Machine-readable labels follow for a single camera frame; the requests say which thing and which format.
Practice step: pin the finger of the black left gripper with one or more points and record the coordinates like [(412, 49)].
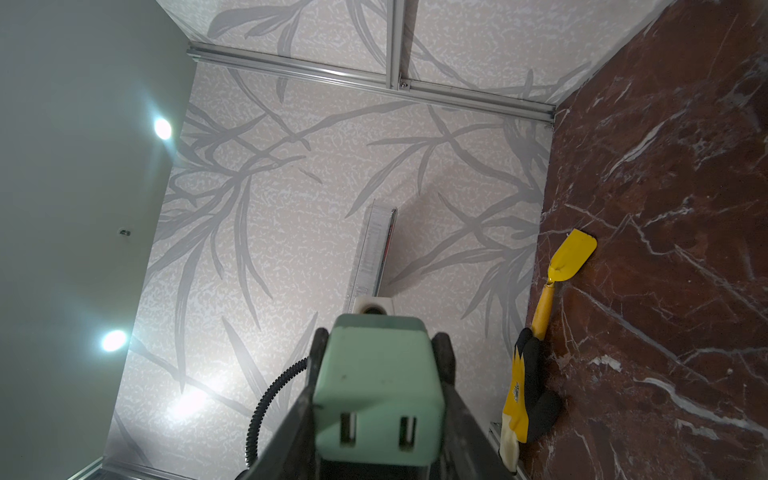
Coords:
[(444, 357), (316, 354)]

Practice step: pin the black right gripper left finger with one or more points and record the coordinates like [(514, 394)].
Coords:
[(291, 452)]

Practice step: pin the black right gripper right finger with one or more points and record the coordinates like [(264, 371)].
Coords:
[(466, 452)]

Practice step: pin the light green charger plug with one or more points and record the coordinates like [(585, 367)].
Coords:
[(378, 397)]

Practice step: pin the yellow toy shovel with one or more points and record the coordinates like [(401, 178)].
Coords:
[(566, 262)]

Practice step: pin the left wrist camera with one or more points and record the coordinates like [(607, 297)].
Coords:
[(370, 305)]

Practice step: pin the aluminium frame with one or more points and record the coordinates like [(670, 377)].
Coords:
[(392, 82)]

